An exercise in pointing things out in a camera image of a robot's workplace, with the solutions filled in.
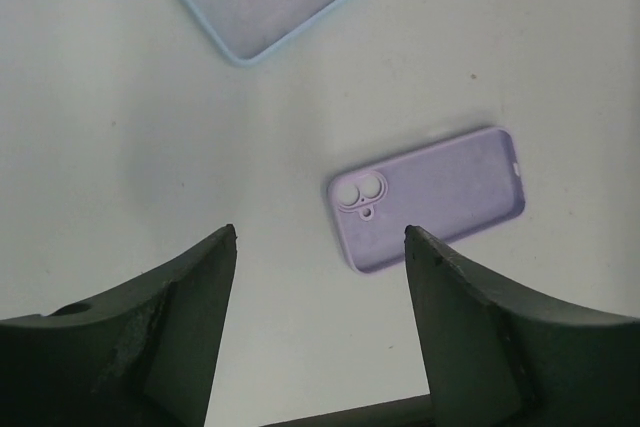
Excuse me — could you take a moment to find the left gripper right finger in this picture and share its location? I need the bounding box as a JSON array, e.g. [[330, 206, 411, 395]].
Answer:
[[405, 226, 639, 426]]

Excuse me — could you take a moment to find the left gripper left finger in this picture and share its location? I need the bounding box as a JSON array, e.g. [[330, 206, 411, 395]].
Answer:
[[1, 225, 236, 426]]

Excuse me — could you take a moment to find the lavender phone case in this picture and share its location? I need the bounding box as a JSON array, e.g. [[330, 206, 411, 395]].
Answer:
[[327, 127, 526, 274]]

